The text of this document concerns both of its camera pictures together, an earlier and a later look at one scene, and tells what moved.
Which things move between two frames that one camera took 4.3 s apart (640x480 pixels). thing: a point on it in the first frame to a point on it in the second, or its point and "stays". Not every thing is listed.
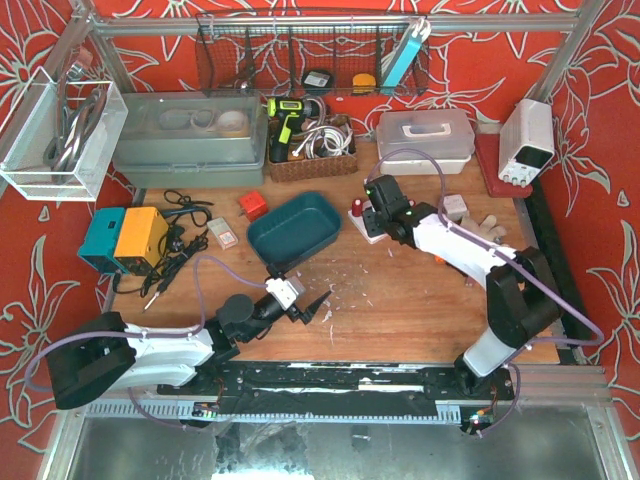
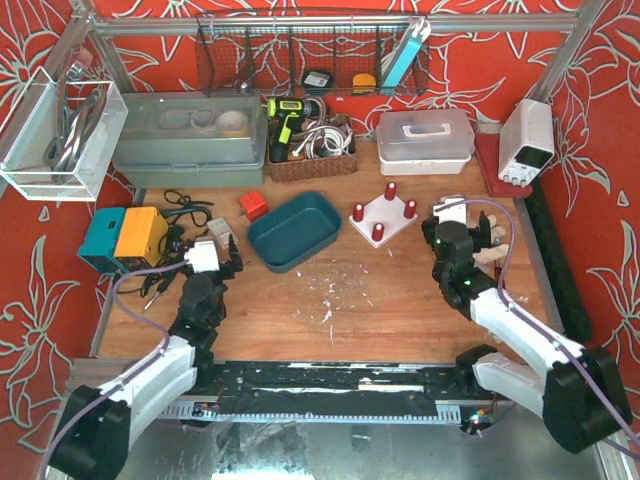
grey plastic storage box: [185, 139] stays
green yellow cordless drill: [287, 113] stays
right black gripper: [371, 220] to [480, 236]
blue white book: [416, 33] stays
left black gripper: [298, 310] to [227, 270]
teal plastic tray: [294, 229] stays
